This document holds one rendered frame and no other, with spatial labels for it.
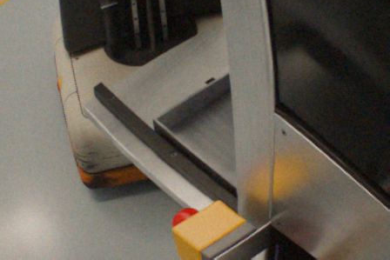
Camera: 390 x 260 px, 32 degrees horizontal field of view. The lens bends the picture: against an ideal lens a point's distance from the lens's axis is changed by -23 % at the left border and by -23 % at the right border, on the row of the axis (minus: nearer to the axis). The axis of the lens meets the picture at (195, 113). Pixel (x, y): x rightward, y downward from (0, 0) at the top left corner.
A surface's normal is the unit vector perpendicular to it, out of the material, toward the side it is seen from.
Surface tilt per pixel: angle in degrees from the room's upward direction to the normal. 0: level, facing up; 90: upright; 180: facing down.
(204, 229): 0
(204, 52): 0
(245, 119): 90
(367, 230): 90
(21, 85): 0
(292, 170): 90
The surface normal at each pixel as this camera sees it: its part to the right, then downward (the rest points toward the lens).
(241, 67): -0.77, 0.49
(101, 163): 0.29, 0.65
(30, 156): -0.09, -0.71
